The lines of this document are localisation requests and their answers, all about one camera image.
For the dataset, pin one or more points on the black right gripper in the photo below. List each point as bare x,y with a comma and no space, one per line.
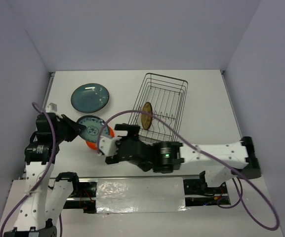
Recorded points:
133,131

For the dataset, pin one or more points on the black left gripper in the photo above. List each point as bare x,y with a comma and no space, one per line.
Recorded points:
75,127

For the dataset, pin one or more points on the small blue patterned plate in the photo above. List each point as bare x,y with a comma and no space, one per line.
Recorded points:
93,126

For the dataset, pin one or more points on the yellow brown glazed plate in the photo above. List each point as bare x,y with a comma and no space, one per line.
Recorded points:
146,120

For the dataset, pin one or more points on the dark teal glazed plate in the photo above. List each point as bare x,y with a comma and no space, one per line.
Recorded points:
90,98

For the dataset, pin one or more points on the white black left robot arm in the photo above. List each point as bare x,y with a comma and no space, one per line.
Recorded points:
37,213

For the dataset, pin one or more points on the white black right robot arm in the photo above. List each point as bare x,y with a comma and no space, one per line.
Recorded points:
214,164

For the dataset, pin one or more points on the silver foil covered block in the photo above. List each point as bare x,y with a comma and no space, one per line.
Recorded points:
140,195

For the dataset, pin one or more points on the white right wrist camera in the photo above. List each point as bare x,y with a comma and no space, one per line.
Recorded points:
107,145

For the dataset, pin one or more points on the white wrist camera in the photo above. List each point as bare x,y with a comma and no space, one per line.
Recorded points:
51,108
107,145

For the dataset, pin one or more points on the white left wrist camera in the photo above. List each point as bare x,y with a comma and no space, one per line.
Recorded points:
51,108

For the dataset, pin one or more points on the grey wire dish rack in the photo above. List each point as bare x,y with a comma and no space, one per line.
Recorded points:
167,96

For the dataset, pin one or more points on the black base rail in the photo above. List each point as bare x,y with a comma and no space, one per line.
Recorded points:
196,192

